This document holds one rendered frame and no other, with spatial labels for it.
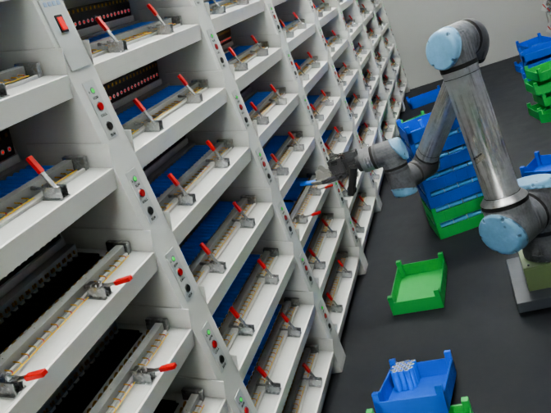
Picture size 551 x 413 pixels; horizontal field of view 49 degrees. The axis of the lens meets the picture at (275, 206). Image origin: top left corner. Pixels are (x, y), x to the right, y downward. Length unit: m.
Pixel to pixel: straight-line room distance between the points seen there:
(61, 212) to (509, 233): 1.38
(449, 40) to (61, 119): 1.14
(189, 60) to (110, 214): 0.73
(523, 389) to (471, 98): 0.87
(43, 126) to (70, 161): 0.10
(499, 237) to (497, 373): 0.42
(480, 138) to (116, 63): 1.12
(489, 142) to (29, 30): 1.34
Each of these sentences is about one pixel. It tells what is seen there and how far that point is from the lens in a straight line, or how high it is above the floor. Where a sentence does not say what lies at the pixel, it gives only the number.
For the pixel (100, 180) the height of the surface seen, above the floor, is 1.07.
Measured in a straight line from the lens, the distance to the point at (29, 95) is 1.16.
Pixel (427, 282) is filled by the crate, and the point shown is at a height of 0.00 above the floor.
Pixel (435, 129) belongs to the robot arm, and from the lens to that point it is 2.26.
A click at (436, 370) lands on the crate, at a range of 2.09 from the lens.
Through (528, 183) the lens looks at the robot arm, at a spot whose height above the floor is 0.42.
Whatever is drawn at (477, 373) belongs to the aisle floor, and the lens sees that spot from 2.08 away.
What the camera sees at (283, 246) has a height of 0.53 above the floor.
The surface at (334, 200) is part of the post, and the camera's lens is 2.69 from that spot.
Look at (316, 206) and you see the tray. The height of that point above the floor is 0.49.
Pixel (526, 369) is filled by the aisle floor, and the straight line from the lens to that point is 2.05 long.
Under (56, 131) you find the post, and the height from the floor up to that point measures 1.19.
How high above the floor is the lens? 1.26
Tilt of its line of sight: 18 degrees down
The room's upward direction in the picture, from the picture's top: 22 degrees counter-clockwise
